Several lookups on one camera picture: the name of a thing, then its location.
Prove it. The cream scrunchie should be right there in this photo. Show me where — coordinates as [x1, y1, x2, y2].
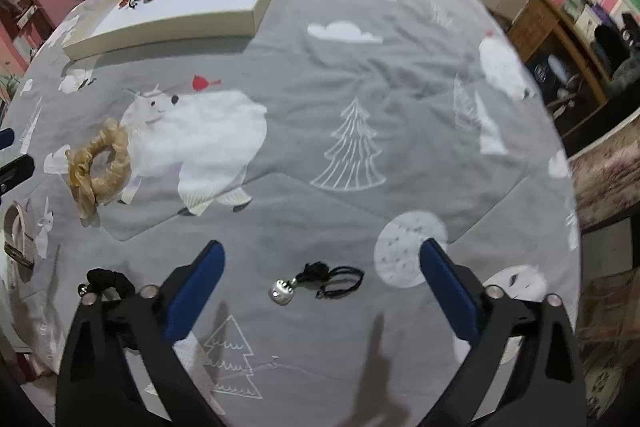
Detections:
[66, 117, 135, 220]

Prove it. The white storage box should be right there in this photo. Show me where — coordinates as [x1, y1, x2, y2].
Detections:
[572, 2, 601, 28]

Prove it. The shallow white tray box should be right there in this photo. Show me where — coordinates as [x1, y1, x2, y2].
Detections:
[62, 0, 291, 60]

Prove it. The white wall socket strip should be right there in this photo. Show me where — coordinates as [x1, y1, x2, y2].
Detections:
[17, 4, 41, 28]

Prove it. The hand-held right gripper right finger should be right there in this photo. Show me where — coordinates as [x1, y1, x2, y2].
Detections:
[419, 237, 587, 427]

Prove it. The gold watch white strap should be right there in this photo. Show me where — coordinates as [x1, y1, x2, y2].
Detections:
[2, 201, 38, 269]

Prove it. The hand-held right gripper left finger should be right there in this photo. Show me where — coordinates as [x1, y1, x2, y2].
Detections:
[55, 239, 228, 427]

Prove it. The wooden desk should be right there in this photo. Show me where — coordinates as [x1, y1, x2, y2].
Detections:
[505, 0, 640, 152]

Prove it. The grey polar bear blanket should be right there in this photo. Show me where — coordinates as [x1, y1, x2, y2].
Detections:
[0, 0, 583, 427]

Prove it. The pink floral cloth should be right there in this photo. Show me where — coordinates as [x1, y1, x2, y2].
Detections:
[567, 112, 640, 233]

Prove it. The black scrunchie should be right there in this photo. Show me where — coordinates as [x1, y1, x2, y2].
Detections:
[77, 267, 137, 308]

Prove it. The black hair tie silver charm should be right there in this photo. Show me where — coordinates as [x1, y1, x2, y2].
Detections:
[269, 261, 366, 307]

